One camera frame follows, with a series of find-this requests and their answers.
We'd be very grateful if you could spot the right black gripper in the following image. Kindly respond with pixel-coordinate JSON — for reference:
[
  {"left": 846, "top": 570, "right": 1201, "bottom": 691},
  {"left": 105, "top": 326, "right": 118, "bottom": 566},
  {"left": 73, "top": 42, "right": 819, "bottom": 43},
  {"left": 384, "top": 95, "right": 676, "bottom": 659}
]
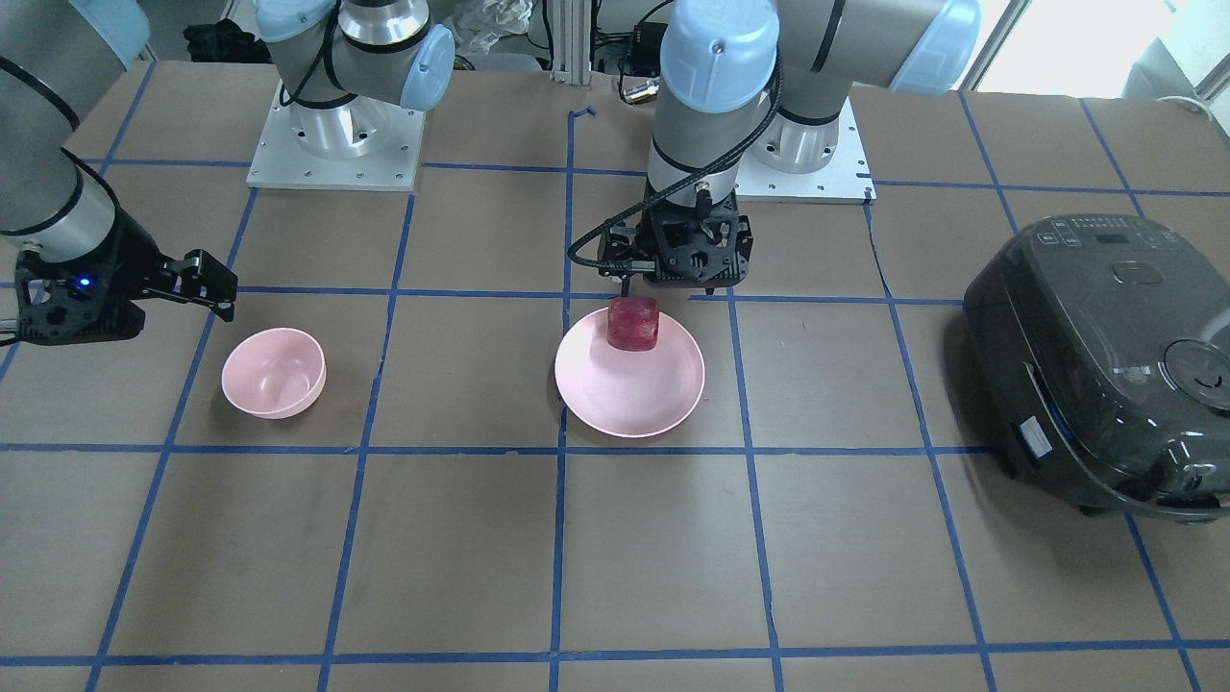
[{"left": 14, "top": 216, "right": 237, "bottom": 345}]

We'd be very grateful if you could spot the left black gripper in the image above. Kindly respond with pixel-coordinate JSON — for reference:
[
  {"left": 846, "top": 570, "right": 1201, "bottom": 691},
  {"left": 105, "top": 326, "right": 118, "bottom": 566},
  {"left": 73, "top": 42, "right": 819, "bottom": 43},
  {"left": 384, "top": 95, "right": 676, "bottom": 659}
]
[{"left": 599, "top": 192, "right": 754, "bottom": 294}]

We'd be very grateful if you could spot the red apple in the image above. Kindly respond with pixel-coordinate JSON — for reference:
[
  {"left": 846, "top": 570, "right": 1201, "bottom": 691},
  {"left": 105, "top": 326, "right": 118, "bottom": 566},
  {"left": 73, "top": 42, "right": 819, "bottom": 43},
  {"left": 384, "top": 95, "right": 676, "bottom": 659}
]
[{"left": 606, "top": 295, "right": 661, "bottom": 352}]

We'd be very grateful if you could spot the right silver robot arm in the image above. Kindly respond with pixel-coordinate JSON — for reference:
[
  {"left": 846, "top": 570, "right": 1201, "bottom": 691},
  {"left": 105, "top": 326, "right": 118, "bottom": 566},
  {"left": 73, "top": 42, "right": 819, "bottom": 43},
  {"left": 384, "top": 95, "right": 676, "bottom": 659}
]
[{"left": 2, "top": 1, "right": 455, "bottom": 345}]

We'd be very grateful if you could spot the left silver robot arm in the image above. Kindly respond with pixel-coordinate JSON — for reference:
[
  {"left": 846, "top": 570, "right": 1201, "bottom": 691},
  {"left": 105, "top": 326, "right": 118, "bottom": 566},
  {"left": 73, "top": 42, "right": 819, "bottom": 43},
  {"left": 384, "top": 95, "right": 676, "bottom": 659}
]
[{"left": 567, "top": 1, "right": 982, "bottom": 293}]

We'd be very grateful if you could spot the pink bowl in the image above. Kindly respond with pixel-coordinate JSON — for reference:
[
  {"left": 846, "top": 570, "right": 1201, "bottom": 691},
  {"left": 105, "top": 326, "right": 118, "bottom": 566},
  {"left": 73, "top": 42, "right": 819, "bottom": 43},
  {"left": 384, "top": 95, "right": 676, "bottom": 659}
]
[{"left": 220, "top": 327, "right": 327, "bottom": 420}]

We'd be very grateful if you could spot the pink plate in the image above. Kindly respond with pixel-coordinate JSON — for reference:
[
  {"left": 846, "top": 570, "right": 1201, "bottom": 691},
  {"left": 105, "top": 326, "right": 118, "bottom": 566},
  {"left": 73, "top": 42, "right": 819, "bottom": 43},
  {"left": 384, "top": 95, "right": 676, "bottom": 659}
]
[{"left": 554, "top": 309, "right": 706, "bottom": 438}]

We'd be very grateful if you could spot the dark grey rice cooker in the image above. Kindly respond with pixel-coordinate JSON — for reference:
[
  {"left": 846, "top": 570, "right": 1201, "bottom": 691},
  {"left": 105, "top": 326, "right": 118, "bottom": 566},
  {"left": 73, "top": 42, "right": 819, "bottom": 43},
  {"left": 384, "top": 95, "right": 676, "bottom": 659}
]
[{"left": 963, "top": 213, "right": 1229, "bottom": 524}]

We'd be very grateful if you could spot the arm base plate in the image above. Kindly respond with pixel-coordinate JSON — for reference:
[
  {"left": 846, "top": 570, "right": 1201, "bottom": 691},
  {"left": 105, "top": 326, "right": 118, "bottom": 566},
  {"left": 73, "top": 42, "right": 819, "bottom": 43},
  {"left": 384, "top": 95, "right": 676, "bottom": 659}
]
[
  {"left": 736, "top": 100, "right": 877, "bottom": 205},
  {"left": 246, "top": 86, "right": 427, "bottom": 193}
]

